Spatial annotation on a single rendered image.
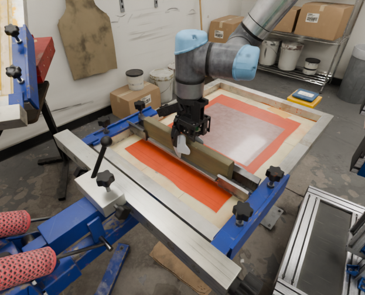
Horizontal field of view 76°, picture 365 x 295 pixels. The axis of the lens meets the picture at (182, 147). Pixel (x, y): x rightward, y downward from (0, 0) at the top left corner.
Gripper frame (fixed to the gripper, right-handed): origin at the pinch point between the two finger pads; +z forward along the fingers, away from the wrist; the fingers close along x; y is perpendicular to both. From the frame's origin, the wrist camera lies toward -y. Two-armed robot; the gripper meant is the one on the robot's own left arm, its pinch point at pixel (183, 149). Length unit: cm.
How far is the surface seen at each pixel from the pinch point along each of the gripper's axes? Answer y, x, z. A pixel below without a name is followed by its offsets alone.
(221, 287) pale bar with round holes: 33.2, -26.4, -2.4
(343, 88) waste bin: -1, 321, 86
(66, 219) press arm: 0.0, -38.4, -3.2
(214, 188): 14.6, -2.4, 5.5
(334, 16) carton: -42, 319, 5
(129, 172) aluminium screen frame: -6.2, -17.5, 1.9
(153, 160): -8.0, -6.3, 5.5
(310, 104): 17, 72, 6
